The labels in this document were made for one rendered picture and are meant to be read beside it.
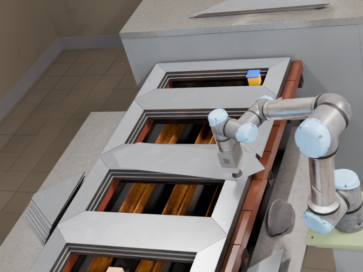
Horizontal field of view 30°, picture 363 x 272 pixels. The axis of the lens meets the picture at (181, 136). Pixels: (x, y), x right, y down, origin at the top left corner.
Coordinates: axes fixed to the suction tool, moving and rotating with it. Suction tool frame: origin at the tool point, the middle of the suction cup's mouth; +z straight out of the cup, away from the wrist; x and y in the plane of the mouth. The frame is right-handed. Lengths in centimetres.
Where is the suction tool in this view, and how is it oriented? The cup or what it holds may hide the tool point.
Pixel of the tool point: (237, 174)
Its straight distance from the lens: 273.4
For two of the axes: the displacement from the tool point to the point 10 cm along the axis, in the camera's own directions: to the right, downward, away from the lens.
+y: -3.9, 6.6, -6.4
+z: 2.9, 7.5, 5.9
